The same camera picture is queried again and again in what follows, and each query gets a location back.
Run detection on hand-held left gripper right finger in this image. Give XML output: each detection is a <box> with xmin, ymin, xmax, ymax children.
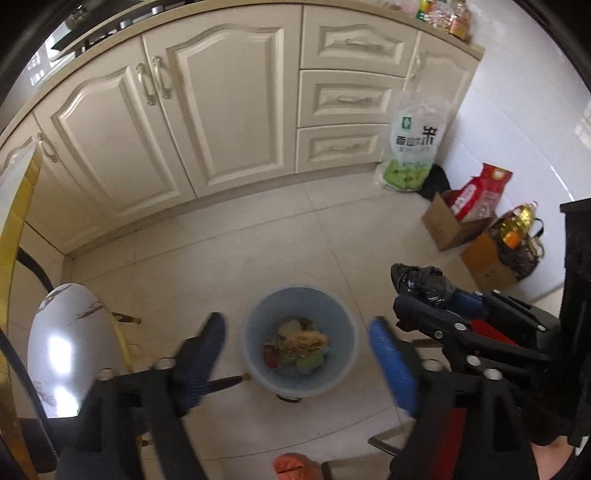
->
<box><xmin>369</xmin><ymin>316</ymin><xmax>541</xmax><ymax>480</ymax></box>

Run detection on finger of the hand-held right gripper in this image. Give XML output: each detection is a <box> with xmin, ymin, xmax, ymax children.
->
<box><xmin>449</xmin><ymin>286</ymin><xmax>561</xmax><ymax>352</ymax></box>
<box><xmin>392</xmin><ymin>294</ymin><xmax>557</xmax><ymax>377</ymax></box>

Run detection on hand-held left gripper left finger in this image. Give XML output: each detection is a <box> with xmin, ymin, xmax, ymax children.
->
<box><xmin>58</xmin><ymin>312</ymin><xmax>227</xmax><ymax>480</ymax></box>

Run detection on black plastic bag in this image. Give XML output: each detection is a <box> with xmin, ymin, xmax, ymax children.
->
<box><xmin>390</xmin><ymin>263</ymin><xmax>455</xmax><ymax>319</ymax></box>

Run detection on blue plastic bin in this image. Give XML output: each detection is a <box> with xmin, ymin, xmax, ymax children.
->
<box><xmin>243</xmin><ymin>286</ymin><xmax>360</xmax><ymax>400</ymax></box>

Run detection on person's right forearm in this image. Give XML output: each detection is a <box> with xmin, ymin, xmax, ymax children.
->
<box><xmin>531</xmin><ymin>436</ymin><xmax>585</xmax><ymax>480</ymax></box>

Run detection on open cardboard box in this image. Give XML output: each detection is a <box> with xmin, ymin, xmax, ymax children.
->
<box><xmin>422</xmin><ymin>191</ymin><xmax>497</xmax><ymax>252</ymax></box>
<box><xmin>459</xmin><ymin>229</ymin><xmax>522</xmax><ymax>292</ymax></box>

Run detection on black net bag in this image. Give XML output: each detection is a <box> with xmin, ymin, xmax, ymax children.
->
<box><xmin>489</xmin><ymin>217</ymin><xmax>546</xmax><ymax>281</ymax></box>

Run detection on yellow cooking oil bottle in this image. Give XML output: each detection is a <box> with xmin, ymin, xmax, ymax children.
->
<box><xmin>496</xmin><ymin>200</ymin><xmax>540</xmax><ymax>247</ymax></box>

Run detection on mixed food waste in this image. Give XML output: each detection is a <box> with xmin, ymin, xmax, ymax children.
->
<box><xmin>262</xmin><ymin>318</ymin><xmax>333</xmax><ymax>376</ymax></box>

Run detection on red and white rice bag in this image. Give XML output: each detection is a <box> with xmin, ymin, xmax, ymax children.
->
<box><xmin>450</xmin><ymin>162</ymin><xmax>513</xmax><ymax>221</ymax></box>

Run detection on black plastic sack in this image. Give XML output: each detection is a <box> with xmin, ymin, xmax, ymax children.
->
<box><xmin>418</xmin><ymin>165</ymin><xmax>451</xmax><ymax>201</ymax></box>

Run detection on white marble chair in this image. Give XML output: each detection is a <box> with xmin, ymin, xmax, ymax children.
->
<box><xmin>28</xmin><ymin>282</ymin><xmax>250</xmax><ymax>418</ymax></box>

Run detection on orange slipper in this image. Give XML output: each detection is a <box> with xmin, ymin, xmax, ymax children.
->
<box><xmin>273</xmin><ymin>453</ymin><xmax>324</xmax><ymax>480</ymax></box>

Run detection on white and green rice bag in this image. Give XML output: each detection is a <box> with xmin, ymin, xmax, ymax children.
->
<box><xmin>375</xmin><ymin>90</ymin><xmax>451</xmax><ymax>191</ymax></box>

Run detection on cream cabinet drawer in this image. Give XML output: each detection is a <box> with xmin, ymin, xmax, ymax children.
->
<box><xmin>298</xmin><ymin>70</ymin><xmax>407</xmax><ymax>129</ymax></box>
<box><xmin>295</xmin><ymin>124</ymin><xmax>393</xmax><ymax>175</ymax></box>
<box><xmin>300</xmin><ymin>7</ymin><xmax>419</xmax><ymax>77</ymax></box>

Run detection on cream cabinet door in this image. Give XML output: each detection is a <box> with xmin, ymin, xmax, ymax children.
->
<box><xmin>143</xmin><ymin>21</ymin><xmax>303</xmax><ymax>199</ymax></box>
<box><xmin>0</xmin><ymin>115</ymin><xmax>107</xmax><ymax>252</ymax></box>
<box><xmin>34</xmin><ymin>65</ymin><xmax>183</xmax><ymax>220</ymax></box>
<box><xmin>406</xmin><ymin>32</ymin><xmax>478</xmax><ymax>167</ymax></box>

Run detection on cream kitchen cabinet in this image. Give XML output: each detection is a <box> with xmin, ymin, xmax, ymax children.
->
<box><xmin>0</xmin><ymin>0</ymin><xmax>485</xmax><ymax>254</ymax></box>

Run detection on colourful food packets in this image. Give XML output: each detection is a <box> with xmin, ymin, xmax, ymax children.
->
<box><xmin>383</xmin><ymin>0</ymin><xmax>474</xmax><ymax>44</ymax></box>

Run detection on black gas stove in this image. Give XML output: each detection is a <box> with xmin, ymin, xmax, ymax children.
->
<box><xmin>51</xmin><ymin>0</ymin><xmax>185</xmax><ymax>51</ymax></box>

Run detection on black cable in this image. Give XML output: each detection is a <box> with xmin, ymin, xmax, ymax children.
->
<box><xmin>0</xmin><ymin>330</ymin><xmax>61</xmax><ymax>462</ymax></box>

